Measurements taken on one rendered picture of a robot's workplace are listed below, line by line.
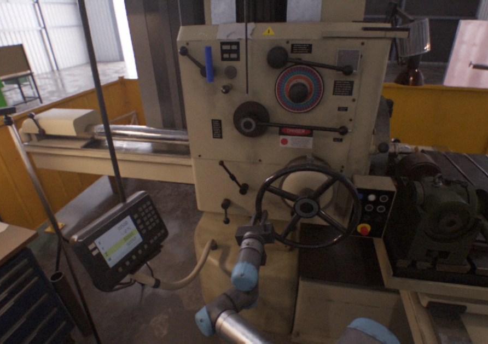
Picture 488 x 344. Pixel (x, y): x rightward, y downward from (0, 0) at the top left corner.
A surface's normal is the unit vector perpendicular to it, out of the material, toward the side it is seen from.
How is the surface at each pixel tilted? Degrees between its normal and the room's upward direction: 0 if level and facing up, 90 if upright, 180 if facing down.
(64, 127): 90
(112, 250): 70
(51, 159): 90
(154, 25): 90
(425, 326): 0
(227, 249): 0
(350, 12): 90
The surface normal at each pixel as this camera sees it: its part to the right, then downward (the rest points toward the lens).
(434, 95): -0.21, 0.48
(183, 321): -0.02, -0.87
